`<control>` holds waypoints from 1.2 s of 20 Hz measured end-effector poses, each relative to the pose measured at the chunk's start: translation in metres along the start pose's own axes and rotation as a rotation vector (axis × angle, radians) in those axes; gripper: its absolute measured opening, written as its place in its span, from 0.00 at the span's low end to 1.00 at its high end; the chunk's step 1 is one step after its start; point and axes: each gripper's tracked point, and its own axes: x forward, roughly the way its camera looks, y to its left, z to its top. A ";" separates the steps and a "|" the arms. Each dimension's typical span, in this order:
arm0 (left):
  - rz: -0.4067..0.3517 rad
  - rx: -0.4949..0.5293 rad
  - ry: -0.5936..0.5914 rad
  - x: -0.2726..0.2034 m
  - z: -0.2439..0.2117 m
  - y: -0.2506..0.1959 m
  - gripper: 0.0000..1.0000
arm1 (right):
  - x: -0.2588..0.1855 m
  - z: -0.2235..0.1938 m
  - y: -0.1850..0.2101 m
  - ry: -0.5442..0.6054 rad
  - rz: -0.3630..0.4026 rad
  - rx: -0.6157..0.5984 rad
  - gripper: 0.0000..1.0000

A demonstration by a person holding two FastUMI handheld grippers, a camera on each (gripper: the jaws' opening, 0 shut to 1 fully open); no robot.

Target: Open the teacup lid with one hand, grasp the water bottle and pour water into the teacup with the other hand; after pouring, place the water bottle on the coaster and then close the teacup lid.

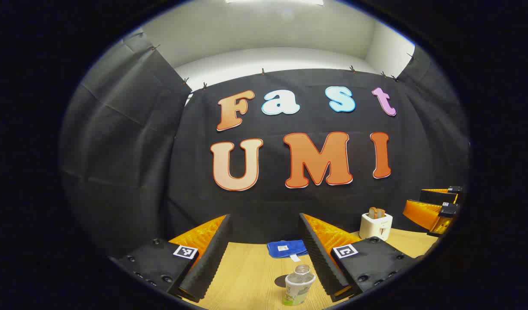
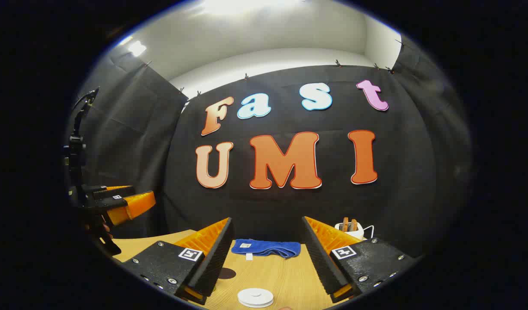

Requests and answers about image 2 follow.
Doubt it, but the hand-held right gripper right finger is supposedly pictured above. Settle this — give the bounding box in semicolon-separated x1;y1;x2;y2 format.
301;215;420;304

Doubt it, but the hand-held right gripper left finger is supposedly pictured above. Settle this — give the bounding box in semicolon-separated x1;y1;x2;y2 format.
117;217;235;306

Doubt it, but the white teacup lid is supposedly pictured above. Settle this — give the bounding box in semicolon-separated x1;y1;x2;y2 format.
237;288;275;308

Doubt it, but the white toaster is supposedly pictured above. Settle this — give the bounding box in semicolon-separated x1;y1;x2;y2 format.
335;222;367;240

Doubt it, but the blue folded towel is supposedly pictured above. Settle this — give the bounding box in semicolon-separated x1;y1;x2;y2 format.
231;239;302;260

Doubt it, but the black backdrop cloth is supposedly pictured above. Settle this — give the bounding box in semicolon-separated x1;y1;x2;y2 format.
68;37;471;259

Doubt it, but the ceiling light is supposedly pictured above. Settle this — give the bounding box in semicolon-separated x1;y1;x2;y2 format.
127;40;148;57

